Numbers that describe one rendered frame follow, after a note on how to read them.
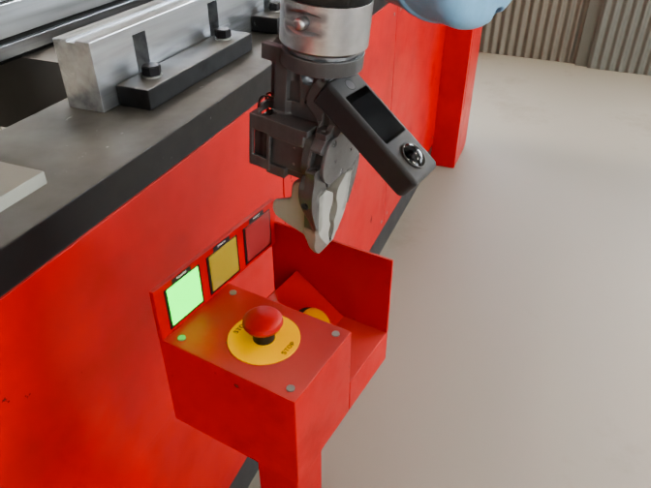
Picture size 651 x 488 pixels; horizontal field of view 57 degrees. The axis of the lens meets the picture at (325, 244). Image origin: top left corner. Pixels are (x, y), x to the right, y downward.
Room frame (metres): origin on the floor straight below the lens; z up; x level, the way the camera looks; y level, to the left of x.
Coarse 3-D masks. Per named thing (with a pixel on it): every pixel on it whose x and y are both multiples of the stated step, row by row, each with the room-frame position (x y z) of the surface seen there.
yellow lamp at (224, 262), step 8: (232, 240) 0.53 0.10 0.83; (224, 248) 0.52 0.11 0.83; (232, 248) 0.53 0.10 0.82; (216, 256) 0.51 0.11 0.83; (224, 256) 0.52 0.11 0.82; (232, 256) 0.53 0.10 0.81; (216, 264) 0.51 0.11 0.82; (224, 264) 0.52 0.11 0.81; (232, 264) 0.53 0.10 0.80; (216, 272) 0.51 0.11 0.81; (224, 272) 0.52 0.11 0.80; (232, 272) 0.53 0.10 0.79; (216, 280) 0.50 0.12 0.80; (224, 280) 0.51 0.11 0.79; (216, 288) 0.50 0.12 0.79
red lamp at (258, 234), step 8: (264, 216) 0.58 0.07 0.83; (256, 224) 0.57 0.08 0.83; (264, 224) 0.58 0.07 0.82; (248, 232) 0.56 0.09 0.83; (256, 232) 0.57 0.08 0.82; (264, 232) 0.58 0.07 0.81; (248, 240) 0.55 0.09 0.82; (256, 240) 0.57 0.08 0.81; (264, 240) 0.58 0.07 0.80; (248, 248) 0.55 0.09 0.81; (256, 248) 0.57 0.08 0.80; (248, 256) 0.55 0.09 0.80
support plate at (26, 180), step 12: (0, 168) 0.37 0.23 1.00; (12, 168) 0.37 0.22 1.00; (24, 168) 0.37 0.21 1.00; (0, 180) 0.36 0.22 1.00; (12, 180) 0.36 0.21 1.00; (24, 180) 0.36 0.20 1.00; (36, 180) 0.36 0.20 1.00; (0, 192) 0.34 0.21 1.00; (12, 192) 0.34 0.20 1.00; (24, 192) 0.35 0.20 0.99; (0, 204) 0.33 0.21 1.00; (12, 204) 0.34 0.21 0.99
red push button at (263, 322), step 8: (248, 312) 0.44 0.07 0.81; (256, 312) 0.44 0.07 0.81; (264, 312) 0.44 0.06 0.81; (272, 312) 0.44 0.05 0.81; (248, 320) 0.43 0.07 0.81; (256, 320) 0.43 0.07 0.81; (264, 320) 0.43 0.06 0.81; (272, 320) 0.43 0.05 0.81; (280, 320) 0.43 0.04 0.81; (248, 328) 0.42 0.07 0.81; (256, 328) 0.42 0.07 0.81; (264, 328) 0.42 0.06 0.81; (272, 328) 0.42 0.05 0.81; (256, 336) 0.42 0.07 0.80; (264, 336) 0.42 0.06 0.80; (272, 336) 0.43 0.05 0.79; (264, 344) 0.42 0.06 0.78
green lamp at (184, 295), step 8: (192, 272) 0.48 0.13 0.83; (184, 280) 0.47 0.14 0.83; (192, 280) 0.47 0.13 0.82; (176, 288) 0.46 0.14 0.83; (184, 288) 0.46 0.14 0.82; (192, 288) 0.47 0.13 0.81; (200, 288) 0.48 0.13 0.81; (168, 296) 0.45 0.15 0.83; (176, 296) 0.45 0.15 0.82; (184, 296) 0.46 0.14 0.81; (192, 296) 0.47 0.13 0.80; (200, 296) 0.48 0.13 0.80; (176, 304) 0.45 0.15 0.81; (184, 304) 0.46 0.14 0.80; (192, 304) 0.47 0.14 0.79; (176, 312) 0.45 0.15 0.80; (184, 312) 0.46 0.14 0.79; (176, 320) 0.45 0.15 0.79
